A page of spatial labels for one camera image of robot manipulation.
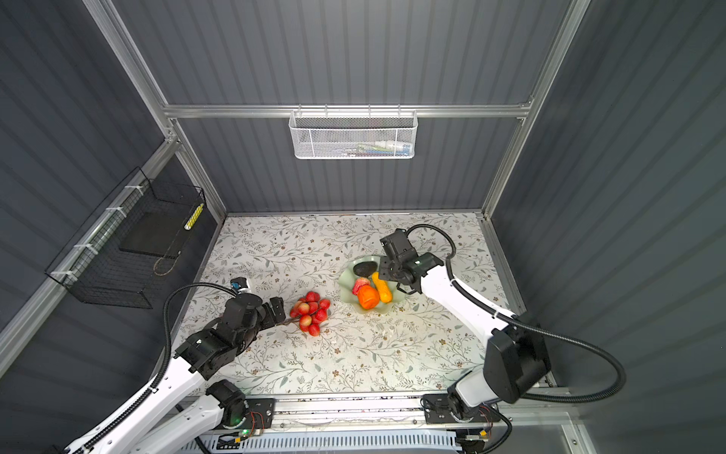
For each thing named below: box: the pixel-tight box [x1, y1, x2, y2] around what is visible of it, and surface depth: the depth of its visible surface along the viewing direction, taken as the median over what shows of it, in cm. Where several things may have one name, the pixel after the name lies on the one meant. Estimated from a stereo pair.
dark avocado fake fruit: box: [352, 261, 379, 278], surface depth 96 cm
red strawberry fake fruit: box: [351, 276, 371, 297], surface depth 96 cm
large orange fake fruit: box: [357, 284, 381, 310], surface depth 91 cm
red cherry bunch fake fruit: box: [289, 291, 331, 337], surface depth 88 cm
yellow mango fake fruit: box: [371, 271, 393, 304], surface depth 95 cm
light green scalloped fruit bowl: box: [338, 254, 405, 315], surface depth 96 cm
